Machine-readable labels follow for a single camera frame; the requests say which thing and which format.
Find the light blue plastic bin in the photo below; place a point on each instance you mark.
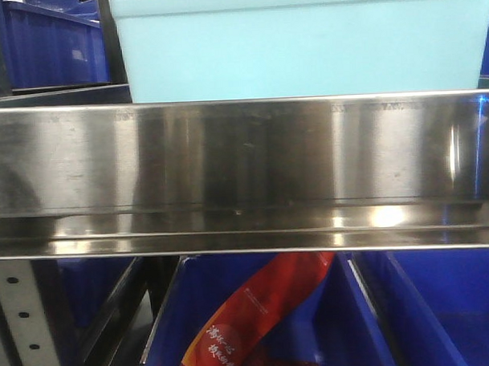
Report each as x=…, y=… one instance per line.
x=201, y=50

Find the dark blue right storage bin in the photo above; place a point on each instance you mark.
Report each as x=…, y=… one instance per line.
x=435, y=303

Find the red snack bag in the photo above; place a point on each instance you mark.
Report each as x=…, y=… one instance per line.
x=274, y=291

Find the stainless steel shelf rail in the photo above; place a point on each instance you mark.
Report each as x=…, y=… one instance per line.
x=392, y=171

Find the dark blue upper crate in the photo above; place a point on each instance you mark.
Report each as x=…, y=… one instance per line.
x=47, y=43

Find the perforated white shelf post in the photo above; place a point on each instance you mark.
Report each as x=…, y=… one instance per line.
x=25, y=316

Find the dark blue storage bin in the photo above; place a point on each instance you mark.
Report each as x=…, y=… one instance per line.
x=435, y=303
x=333, y=327

